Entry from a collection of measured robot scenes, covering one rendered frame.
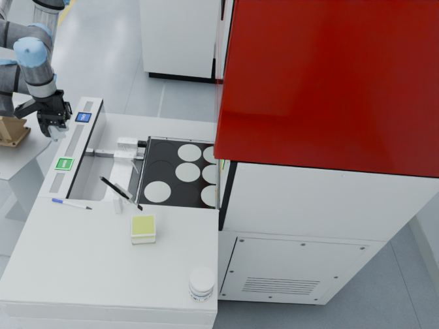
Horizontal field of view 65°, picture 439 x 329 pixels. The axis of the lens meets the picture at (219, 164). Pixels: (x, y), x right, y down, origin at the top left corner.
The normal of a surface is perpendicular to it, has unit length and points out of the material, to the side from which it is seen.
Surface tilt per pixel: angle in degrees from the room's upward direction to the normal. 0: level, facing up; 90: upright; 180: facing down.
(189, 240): 0
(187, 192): 0
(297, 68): 90
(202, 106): 0
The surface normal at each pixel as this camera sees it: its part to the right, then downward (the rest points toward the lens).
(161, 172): 0.11, -0.65
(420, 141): 0.00, 0.76
